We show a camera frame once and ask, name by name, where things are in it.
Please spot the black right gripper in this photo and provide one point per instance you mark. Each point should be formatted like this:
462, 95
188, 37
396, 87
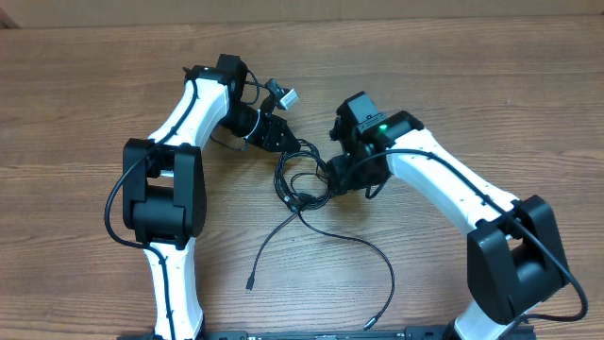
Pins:
337, 177

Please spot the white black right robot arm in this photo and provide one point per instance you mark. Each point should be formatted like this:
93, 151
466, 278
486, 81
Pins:
515, 256

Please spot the cardboard back wall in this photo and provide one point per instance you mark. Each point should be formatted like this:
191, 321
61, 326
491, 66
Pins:
88, 13

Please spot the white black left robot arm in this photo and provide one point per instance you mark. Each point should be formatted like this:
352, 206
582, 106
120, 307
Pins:
159, 203

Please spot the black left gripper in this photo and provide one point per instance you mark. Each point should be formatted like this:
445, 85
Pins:
272, 136

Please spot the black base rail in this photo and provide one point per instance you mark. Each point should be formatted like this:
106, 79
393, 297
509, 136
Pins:
409, 333

